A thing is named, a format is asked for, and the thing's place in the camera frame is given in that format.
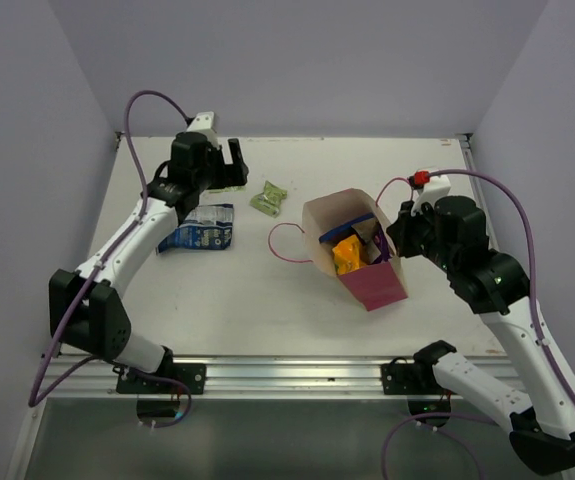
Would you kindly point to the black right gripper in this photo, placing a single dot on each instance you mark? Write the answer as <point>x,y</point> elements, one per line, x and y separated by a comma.
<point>401,228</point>

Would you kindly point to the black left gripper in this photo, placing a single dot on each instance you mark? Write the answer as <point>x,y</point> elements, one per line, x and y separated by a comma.
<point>238,170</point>

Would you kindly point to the green candy packet back side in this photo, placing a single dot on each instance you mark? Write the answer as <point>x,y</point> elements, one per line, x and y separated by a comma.
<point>269,200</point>

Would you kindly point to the purple Fox's candy bag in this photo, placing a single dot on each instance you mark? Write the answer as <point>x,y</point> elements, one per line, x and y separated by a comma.
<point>378,249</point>

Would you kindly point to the cream pink paper cake bag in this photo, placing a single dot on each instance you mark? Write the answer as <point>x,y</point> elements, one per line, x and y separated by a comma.
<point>374,286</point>

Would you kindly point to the orange mango gummy bag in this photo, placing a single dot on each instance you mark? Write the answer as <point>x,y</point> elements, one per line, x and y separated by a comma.
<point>348,255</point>

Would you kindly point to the small blue snack packet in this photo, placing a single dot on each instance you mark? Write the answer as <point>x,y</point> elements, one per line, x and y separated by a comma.
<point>344,230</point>

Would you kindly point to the green Himalaya candy packet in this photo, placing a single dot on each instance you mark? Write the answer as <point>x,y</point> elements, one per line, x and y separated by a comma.
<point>227,190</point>

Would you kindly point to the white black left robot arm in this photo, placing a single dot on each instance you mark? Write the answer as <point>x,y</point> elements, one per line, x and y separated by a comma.
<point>85,305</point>

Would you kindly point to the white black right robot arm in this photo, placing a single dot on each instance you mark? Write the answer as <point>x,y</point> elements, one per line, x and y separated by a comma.
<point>539,419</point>

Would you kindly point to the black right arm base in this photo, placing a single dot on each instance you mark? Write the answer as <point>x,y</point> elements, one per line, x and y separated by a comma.
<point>403,377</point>

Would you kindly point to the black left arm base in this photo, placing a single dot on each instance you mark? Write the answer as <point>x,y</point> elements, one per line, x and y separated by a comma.
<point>175,379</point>

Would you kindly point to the large blue chips bag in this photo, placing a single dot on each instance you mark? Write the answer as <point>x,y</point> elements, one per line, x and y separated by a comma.
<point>207,227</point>

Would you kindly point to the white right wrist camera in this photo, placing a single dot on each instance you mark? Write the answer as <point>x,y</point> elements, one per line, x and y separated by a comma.
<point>429,188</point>

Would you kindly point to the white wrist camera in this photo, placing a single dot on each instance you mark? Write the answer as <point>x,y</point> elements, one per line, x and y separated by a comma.
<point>204,123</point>
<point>429,188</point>

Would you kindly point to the aluminium table edge rail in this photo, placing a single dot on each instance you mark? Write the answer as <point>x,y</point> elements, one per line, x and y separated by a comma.
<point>477,185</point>

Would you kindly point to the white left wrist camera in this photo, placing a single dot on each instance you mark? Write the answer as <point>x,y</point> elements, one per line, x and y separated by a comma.
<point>204,123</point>

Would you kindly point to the aluminium front mounting rail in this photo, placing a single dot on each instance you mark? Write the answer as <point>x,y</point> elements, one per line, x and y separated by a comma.
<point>262,377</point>

